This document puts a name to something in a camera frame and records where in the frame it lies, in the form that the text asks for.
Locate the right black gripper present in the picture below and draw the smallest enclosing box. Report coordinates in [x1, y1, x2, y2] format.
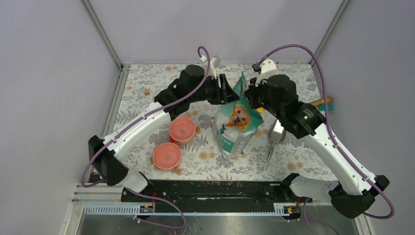
[244, 75, 283, 119]

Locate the purple cable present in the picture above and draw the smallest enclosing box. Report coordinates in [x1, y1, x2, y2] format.
[256, 44, 395, 235]
[80, 46, 211, 228]

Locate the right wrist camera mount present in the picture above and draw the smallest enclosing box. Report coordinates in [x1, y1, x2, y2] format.
[252, 56, 278, 86]

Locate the far pink pet bowl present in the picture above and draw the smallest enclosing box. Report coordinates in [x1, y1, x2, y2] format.
[169, 115, 196, 144]

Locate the green pet food bag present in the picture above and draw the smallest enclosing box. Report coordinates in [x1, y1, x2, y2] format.
[211, 73, 263, 160]

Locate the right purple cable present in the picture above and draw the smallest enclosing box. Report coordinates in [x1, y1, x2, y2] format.
[256, 44, 395, 235]

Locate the teal toy block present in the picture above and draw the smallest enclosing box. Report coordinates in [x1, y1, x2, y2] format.
[318, 104, 333, 112]

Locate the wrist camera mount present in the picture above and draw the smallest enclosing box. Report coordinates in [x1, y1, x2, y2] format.
[199, 55, 221, 78]
[252, 56, 278, 86]

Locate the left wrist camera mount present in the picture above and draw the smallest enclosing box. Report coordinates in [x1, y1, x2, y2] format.
[199, 55, 221, 78]

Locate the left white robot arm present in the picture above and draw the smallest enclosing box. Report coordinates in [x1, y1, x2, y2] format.
[86, 65, 240, 201]

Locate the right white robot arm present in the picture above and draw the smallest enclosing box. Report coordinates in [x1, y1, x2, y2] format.
[245, 74, 390, 219]

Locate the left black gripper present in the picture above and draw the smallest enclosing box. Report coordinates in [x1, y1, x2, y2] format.
[189, 73, 240, 105]

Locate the floral table mat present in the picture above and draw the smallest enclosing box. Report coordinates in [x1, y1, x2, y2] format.
[114, 64, 335, 181]

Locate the black mounting base plate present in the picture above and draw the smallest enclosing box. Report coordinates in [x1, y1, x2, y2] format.
[121, 180, 306, 213]

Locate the near pink pet bowl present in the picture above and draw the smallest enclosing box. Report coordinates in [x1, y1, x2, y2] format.
[152, 142, 182, 170]

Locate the gold toy microphone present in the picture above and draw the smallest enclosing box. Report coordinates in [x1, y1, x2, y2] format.
[310, 96, 333, 108]

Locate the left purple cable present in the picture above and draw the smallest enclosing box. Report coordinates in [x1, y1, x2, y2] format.
[80, 46, 211, 228]

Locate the metal food scoop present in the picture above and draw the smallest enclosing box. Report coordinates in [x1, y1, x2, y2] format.
[267, 119, 286, 161]

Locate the pink pet bowl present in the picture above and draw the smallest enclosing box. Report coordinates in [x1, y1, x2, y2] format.
[169, 115, 196, 144]
[152, 142, 182, 170]

